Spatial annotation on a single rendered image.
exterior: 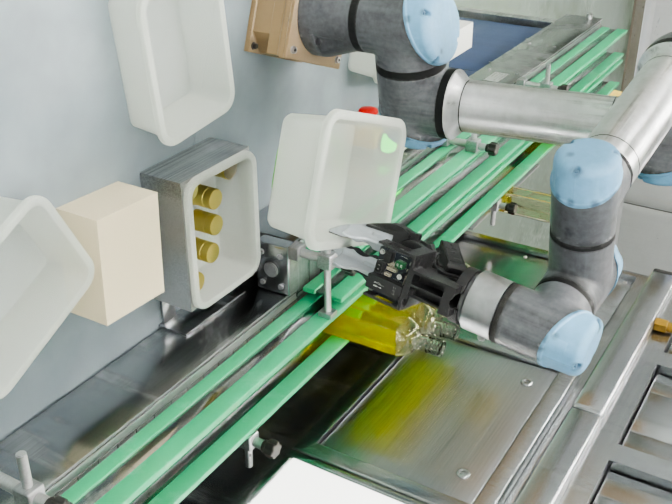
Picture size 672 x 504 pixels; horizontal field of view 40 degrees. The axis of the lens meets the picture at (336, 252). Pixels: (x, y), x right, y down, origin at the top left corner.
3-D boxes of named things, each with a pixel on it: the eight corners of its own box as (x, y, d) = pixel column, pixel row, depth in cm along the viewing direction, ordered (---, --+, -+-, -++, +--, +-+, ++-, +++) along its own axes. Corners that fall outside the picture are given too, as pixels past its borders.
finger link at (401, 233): (369, 213, 116) (429, 239, 112) (375, 212, 117) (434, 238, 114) (358, 247, 117) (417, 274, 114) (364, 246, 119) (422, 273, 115)
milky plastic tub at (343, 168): (269, 96, 111) (331, 108, 107) (355, 110, 130) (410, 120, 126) (247, 237, 113) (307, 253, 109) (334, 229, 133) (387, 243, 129)
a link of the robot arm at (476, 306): (523, 278, 110) (501, 339, 112) (488, 264, 112) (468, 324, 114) (502, 286, 103) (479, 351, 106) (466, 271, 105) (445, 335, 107)
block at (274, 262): (254, 288, 160) (288, 299, 157) (252, 241, 156) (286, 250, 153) (266, 280, 163) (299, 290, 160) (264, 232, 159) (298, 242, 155)
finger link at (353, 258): (310, 238, 116) (372, 264, 112) (333, 234, 121) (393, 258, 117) (304, 261, 116) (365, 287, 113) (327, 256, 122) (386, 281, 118)
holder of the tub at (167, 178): (156, 327, 149) (194, 341, 146) (139, 172, 136) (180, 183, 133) (220, 282, 162) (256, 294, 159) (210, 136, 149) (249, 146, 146)
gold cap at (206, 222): (187, 213, 146) (209, 219, 144) (201, 205, 148) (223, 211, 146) (189, 233, 147) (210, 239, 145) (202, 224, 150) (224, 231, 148)
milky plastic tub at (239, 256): (155, 301, 147) (197, 316, 143) (140, 172, 136) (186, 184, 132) (221, 256, 160) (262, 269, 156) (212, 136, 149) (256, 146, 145)
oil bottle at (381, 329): (304, 327, 166) (409, 362, 156) (303, 301, 163) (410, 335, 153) (320, 313, 170) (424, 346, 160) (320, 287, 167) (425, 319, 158)
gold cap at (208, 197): (186, 187, 144) (208, 193, 142) (200, 179, 146) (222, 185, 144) (187, 207, 145) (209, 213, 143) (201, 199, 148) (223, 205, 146)
